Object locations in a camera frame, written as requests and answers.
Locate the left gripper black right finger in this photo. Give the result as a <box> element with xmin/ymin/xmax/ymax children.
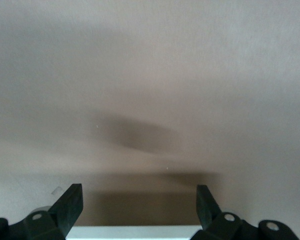
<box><xmin>192</xmin><ymin>184</ymin><xmax>300</xmax><ymax>240</ymax></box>

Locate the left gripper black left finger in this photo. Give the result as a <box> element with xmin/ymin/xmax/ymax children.
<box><xmin>0</xmin><ymin>183</ymin><xmax>84</xmax><ymax>240</ymax></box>

